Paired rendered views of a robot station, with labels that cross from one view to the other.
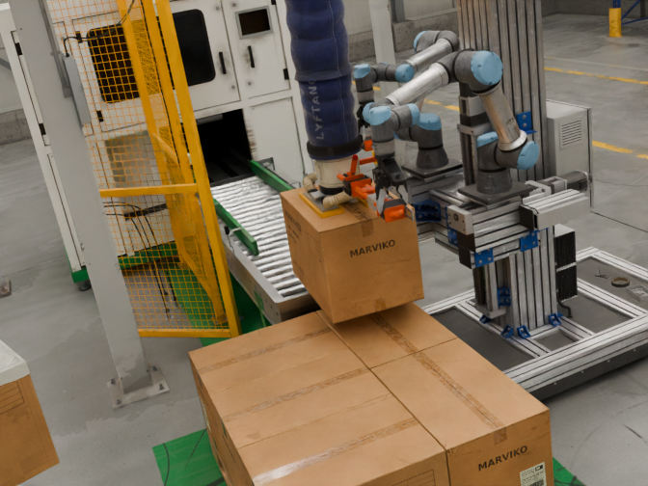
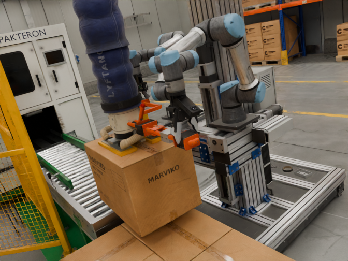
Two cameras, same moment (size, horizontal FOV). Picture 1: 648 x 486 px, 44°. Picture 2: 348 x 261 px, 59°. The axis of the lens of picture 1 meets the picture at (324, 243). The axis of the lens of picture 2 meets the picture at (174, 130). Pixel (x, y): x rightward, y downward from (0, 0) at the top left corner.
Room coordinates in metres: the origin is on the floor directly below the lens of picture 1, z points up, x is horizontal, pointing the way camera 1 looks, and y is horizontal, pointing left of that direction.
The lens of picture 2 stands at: (1.46, 0.11, 1.64)
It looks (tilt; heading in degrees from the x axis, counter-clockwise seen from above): 18 degrees down; 344
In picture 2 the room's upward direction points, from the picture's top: 12 degrees counter-clockwise
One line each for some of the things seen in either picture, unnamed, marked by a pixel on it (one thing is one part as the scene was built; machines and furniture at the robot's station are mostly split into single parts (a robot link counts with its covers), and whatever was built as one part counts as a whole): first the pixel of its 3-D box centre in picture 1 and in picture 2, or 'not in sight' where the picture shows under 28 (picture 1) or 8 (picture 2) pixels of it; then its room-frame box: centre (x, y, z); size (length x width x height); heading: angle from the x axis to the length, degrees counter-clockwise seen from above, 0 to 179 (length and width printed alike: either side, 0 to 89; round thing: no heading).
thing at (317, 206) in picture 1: (319, 199); (115, 143); (3.16, -0.01, 1.10); 0.34 x 0.10 x 0.05; 14
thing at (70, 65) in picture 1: (76, 88); not in sight; (3.80, 1.02, 1.62); 0.20 x 0.05 x 0.30; 18
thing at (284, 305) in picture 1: (347, 285); (139, 201); (3.37, -0.07, 0.58); 0.70 x 0.03 x 0.06; 108
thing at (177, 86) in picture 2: (383, 147); (174, 85); (2.61, -0.25, 1.43); 0.08 x 0.08 x 0.05
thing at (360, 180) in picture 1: (358, 185); (146, 127); (2.94, -0.17, 1.20); 0.10 x 0.08 x 0.06; 104
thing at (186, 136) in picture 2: (391, 210); (186, 140); (2.60, -0.25, 1.20); 0.08 x 0.07 x 0.05; 14
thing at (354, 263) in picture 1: (348, 243); (140, 172); (3.17, -0.11, 0.87); 0.60 x 0.40 x 0.40; 14
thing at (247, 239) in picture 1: (213, 211); (41, 164); (4.74, 0.65, 0.60); 1.60 x 0.10 x 0.09; 18
